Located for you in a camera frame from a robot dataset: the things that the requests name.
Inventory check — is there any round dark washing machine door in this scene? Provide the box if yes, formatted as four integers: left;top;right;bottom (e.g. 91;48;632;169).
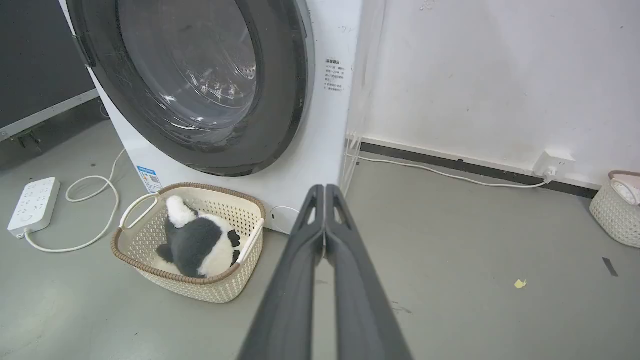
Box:
66;0;317;178

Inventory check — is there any cream woven laundry basket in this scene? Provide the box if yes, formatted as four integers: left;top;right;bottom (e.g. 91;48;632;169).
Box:
111;182;267;304

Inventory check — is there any dark panel with metal frame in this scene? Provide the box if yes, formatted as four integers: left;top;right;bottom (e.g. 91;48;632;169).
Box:
0;0;100;143

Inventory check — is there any white washing machine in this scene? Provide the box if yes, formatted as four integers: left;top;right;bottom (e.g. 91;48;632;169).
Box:
59;0;363;235

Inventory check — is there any black and white panda plush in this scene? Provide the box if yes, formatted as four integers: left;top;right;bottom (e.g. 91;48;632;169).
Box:
153;195;242;279

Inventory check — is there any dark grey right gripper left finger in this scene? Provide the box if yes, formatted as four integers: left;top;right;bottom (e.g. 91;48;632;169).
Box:
237;184;326;360

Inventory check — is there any white power strip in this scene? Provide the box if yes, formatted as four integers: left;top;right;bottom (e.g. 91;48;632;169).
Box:
7;177;61;239

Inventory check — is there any white power strip cable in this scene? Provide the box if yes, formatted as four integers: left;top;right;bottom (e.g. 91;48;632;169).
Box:
23;149;128;253

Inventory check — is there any cream basket with pink rim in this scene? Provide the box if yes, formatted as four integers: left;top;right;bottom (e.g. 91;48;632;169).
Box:
589;170;640;249

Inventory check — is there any white cable along wall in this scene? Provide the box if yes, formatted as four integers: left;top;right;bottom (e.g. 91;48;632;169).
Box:
345;152;551;189

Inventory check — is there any blue energy label sticker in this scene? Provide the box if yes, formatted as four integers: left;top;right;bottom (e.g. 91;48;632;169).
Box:
136;166;163;194

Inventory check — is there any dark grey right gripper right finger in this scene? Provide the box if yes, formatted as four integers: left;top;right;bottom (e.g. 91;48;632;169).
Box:
325;184;414;360

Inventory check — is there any white wall plug adapter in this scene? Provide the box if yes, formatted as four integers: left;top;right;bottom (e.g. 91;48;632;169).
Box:
533;150;576;182

